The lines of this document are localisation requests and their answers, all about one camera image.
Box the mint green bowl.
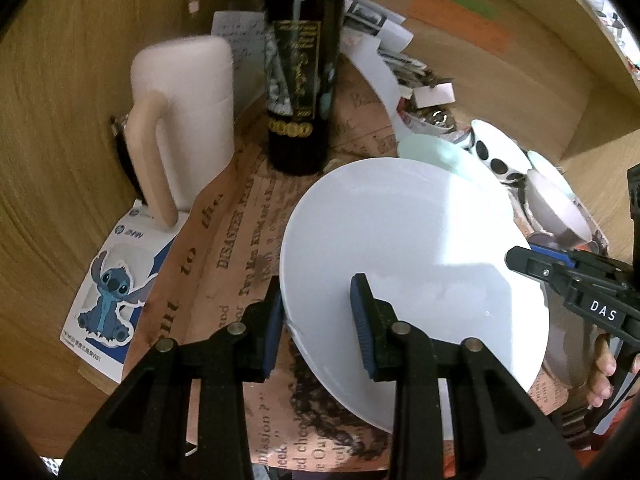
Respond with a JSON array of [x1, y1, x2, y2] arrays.
[[526, 150, 566, 182]]

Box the white plate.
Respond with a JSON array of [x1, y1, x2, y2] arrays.
[[279, 157, 549, 430]]

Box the mint green plate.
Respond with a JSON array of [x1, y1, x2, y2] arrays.
[[397, 134, 498, 183]]

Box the person's right hand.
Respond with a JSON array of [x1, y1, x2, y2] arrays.
[[587, 333, 617, 408]]

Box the large pinkish grey bowl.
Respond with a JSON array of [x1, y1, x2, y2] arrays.
[[524, 169, 592, 248]]

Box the white dotted bowl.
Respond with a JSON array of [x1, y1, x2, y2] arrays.
[[470, 119, 533, 184]]

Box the stitch sticker card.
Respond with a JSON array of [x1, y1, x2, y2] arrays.
[[60, 200, 188, 382]]

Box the printed newspaper mat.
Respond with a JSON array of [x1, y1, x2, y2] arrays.
[[121, 54, 609, 474]]

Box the small bowl with clips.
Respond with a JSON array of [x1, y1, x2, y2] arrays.
[[399, 106, 457, 136]]

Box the small white box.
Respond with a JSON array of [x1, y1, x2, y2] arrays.
[[412, 82, 456, 108]]

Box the orange sticky note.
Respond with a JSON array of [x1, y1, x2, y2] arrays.
[[408, 0, 512, 55]]

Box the white foam mug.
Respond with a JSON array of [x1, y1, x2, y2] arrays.
[[125, 35, 234, 229]]

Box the dark wine bottle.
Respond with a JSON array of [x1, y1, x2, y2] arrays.
[[265, 0, 344, 176]]

